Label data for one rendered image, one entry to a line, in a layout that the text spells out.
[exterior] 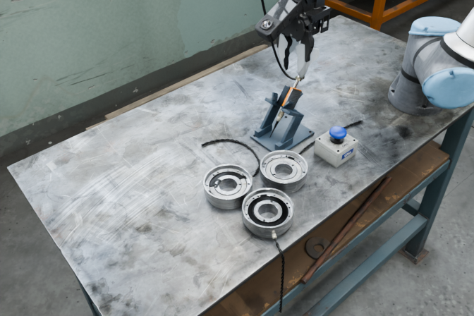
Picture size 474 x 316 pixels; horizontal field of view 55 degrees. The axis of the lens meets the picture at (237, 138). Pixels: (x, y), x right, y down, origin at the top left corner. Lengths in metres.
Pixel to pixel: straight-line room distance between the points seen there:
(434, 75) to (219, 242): 0.58
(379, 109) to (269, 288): 0.55
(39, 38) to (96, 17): 0.30
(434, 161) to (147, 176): 0.90
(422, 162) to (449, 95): 0.47
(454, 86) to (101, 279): 0.82
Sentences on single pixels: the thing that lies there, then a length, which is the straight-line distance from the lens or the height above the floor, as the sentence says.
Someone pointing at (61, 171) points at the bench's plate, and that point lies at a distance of 1.14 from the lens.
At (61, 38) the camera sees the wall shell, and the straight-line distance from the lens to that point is 2.42.
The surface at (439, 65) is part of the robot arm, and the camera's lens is 1.08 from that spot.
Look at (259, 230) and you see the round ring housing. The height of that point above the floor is 0.83.
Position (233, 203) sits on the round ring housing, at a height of 0.83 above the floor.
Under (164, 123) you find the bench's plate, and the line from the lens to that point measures 1.20.
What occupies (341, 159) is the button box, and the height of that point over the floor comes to 0.82.
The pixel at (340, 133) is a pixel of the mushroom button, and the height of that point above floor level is 0.87.
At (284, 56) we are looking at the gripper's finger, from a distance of 1.04.
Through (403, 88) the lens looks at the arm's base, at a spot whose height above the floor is 0.86.
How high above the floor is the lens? 1.54
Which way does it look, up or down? 40 degrees down
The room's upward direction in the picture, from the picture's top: 2 degrees counter-clockwise
